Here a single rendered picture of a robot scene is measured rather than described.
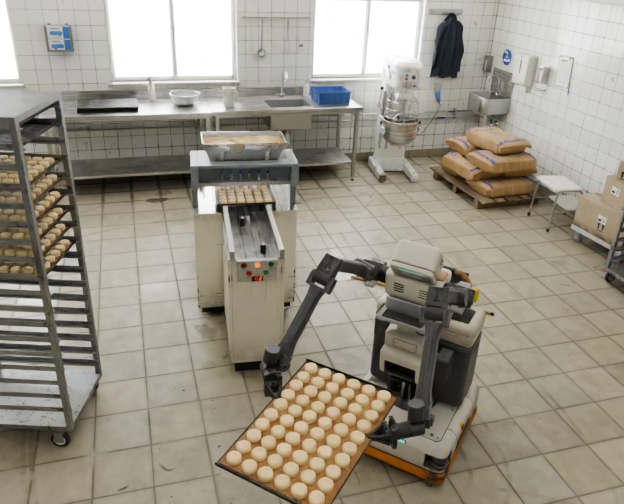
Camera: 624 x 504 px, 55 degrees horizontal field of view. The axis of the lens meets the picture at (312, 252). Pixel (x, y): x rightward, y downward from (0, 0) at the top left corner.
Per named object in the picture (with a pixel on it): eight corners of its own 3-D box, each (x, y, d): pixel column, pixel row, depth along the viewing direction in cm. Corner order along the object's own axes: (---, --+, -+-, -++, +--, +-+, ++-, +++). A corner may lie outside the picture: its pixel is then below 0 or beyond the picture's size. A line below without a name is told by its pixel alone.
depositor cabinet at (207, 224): (195, 242, 558) (191, 155, 520) (272, 238, 571) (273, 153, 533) (198, 318, 446) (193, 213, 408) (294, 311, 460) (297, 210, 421)
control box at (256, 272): (236, 279, 359) (236, 259, 353) (276, 277, 363) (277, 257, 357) (237, 282, 356) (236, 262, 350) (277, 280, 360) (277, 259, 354)
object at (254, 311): (224, 315, 451) (220, 204, 410) (269, 312, 457) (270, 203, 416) (230, 374, 389) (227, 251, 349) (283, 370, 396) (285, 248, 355)
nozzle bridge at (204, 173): (192, 195, 437) (189, 150, 421) (290, 192, 450) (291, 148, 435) (192, 214, 408) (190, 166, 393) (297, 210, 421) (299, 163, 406)
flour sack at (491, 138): (461, 139, 706) (463, 125, 698) (490, 137, 721) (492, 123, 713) (500, 158, 647) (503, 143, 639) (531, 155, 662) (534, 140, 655)
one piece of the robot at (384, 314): (383, 325, 301) (387, 288, 291) (435, 342, 289) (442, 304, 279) (369, 341, 288) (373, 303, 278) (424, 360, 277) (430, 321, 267)
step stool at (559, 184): (587, 231, 617) (598, 189, 596) (546, 232, 610) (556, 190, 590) (564, 213, 656) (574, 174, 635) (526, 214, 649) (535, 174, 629)
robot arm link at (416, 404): (434, 421, 218) (411, 416, 222) (435, 392, 215) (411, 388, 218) (426, 439, 208) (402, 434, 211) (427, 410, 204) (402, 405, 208)
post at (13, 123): (74, 427, 326) (17, 115, 249) (72, 431, 323) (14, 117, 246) (69, 427, 326) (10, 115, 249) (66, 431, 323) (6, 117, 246)
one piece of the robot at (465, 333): (383, 369, 373) (397, 249, 335) (470, 400, 350) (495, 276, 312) (360, 400, 347) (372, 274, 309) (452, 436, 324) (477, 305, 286)
